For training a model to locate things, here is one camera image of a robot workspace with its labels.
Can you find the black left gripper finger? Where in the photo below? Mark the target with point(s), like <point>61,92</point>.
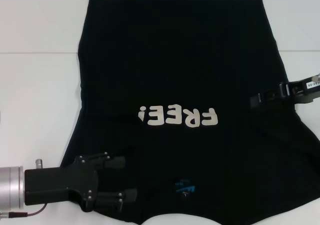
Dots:
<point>130,194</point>
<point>115,162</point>

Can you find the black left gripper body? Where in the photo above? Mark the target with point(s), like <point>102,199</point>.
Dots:
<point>62,182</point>

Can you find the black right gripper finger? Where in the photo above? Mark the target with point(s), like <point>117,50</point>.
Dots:
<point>257,100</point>

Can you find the black shirt with FREE print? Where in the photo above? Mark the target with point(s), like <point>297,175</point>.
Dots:
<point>175,60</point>

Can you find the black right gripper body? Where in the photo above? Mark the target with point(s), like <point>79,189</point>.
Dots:
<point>300,92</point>

